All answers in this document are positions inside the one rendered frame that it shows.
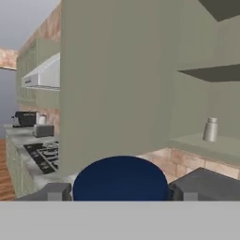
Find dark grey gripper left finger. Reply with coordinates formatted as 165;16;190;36
16;182;73;202

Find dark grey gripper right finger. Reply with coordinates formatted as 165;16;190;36
168;182;227;202

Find silver metal shaker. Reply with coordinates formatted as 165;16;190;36
202;116;219;143

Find olive green open cabinet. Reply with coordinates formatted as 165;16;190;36
168;0;240;167

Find olive green cabinet door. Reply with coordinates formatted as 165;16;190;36
58;0;219;178

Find dark grey box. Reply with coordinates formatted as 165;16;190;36
170;166;240;202

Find black gas hob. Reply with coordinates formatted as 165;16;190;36
22;141;60;175

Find olive green base cupboards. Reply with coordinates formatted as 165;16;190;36
5;133;36;199

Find silver toaster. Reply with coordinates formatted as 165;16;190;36
32;123;55;139

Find dark blue round object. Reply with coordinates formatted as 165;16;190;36
72;155;170;202

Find white jar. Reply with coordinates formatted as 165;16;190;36
37;114;48;126

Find silver range hood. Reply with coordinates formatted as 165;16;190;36
21;52;61;92

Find olive green wall cupboards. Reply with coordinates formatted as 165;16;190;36
16;37;61;110

